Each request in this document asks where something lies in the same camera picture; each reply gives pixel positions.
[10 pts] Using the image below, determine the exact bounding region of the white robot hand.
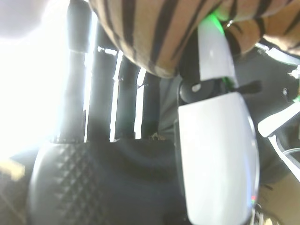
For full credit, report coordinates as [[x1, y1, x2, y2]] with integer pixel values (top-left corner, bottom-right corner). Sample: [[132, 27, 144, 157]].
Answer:
[[28, 0, 262, 225]]

